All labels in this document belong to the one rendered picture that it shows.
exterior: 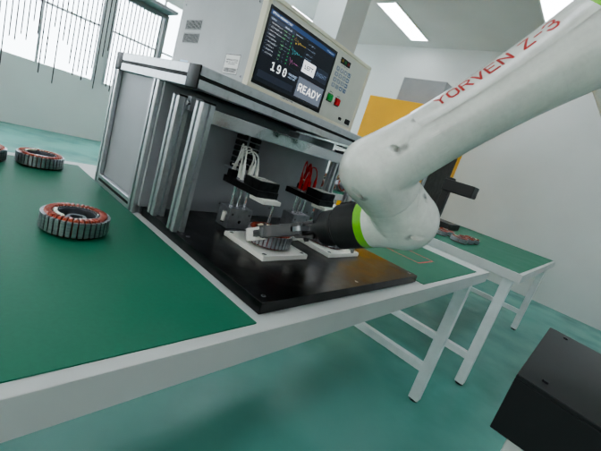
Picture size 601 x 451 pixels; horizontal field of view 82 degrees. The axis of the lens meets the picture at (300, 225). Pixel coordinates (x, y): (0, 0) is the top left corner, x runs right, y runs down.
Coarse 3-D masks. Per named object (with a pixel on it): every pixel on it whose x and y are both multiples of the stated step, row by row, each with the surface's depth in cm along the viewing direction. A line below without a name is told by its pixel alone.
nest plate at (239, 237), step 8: (224, 232) 84; (232, 232) 84; (240, 232) 86; (232, 240) 82; (240, 240) 80; (248, 248) 78; (256, 248) 78; (264, 248) 80; (296, 248) 88; (256, 256) 76; (264, 256) 75; (272, 256) 76; (280, 256) 78; (288, 256) 80; (296, 256) 83; (304, 256) 85
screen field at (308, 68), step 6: (306, 60) 89; (306, 66) 89; (312, 66) 91; (306, 72) 90; (312, 72) 92; (318, 72) 93; (324, 72) 95; (318, 78) 94; (324, 78) 95; (324, 84) 96
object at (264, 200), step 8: (224, 176) 91; (232, 176) 91; (248, 176) 85; (256, 176) 87; (240, 184) 87; (248, 184) 85; (256, 184) 83; (264, 184) 83; (272, 184) 85; (240, 192) 92; (248, 192) 85; (256, 192) 83; (264, 192) 84; (272, 192) 86; (232, 200) 90; (240, 200) 92; (256, 200) 83; (264, 200) 82; (272, 200) 85
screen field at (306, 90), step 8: (304, 80) 91; (296, 88) 90; (304, 88) 92; (312, 88) 94; (320, 88) 96; (296, 96) 91; (304, 96) 93; (312, 96) 95; (320, 96) 97; (312, 104) 96
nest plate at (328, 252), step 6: (300, 240) 100; (312, 246) 97; (318, 246) 97; (324, 246) 98; (324, 252) 94; (330, 252) 94; (336, 252) 96; (342, 252) 98; (348, 252) 100; (354, 252) 102
